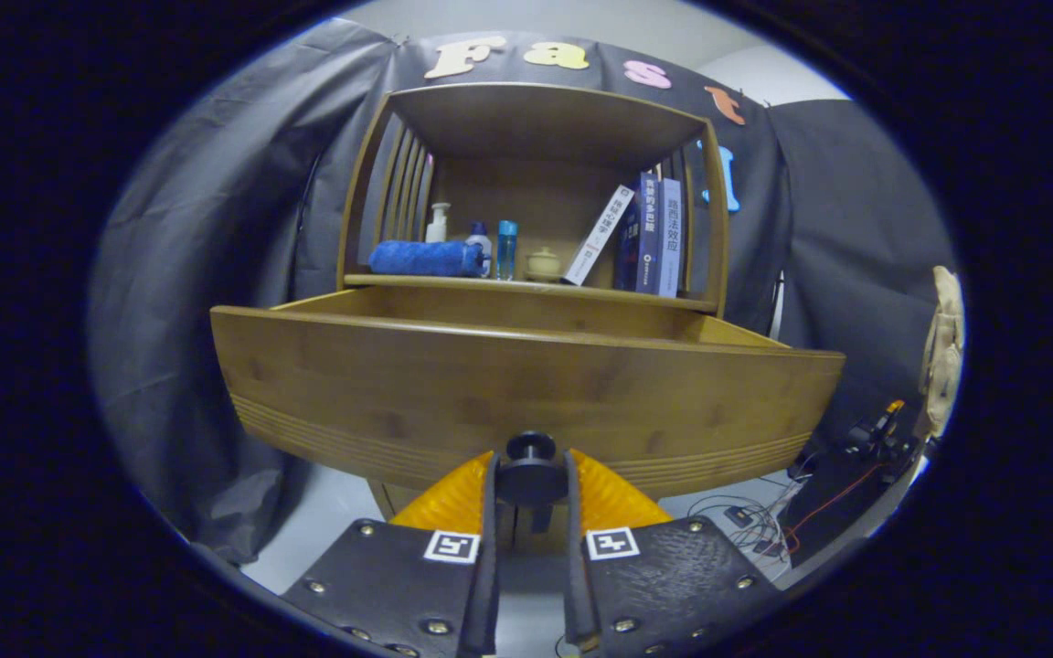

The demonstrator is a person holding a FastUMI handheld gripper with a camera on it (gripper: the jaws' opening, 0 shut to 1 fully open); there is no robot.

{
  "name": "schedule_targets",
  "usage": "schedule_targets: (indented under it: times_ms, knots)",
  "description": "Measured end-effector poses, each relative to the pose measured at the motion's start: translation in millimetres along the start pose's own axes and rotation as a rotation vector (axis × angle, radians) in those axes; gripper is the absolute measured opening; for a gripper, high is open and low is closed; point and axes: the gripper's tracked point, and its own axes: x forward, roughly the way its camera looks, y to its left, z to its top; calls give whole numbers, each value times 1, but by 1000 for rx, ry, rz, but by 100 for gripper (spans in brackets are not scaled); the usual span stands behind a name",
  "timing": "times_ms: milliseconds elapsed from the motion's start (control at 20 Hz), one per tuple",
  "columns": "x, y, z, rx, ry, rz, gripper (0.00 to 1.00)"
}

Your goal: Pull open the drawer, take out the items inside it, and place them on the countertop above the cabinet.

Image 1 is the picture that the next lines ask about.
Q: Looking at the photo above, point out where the white book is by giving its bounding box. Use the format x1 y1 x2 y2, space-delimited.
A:
561 185 635 287

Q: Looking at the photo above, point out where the blue rolled towel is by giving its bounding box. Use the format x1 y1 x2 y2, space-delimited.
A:
368 239 488 278

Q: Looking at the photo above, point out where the white bottle with blue cap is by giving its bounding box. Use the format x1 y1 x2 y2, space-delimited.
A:
465 221 494 275

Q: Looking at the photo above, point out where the clear blue bottle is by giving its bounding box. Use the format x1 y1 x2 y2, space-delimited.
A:
496 219 519 281

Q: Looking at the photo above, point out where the tangle of thin cables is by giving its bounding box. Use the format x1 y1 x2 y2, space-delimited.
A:
686 475 820 558

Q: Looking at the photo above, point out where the wooden cabinet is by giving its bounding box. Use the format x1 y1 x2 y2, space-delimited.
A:
336 82 733 558

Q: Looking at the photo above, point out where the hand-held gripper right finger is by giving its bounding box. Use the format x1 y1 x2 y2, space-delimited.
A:
563 448 783 654

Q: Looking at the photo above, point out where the beige fabric bag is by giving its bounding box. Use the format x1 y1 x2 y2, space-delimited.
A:
918 265 966 441

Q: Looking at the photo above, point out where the blue book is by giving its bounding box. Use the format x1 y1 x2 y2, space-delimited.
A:
634 172 663 295

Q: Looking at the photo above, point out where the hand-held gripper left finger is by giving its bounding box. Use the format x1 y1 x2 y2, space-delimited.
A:
280 450 502 658

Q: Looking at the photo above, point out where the dark navy book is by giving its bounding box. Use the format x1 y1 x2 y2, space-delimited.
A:
613 196 644 292

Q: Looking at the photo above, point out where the wooden countertop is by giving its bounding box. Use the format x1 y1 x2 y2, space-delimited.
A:
344 272 719 312

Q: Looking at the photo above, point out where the black device with orange part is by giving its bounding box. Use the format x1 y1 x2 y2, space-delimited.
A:
842 399 916 462

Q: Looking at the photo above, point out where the wooden drawer with black knob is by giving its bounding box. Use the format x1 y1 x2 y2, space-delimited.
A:
209 285 847 511

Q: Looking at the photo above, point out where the pale lavender book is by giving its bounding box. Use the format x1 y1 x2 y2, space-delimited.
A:
657 178 685 299

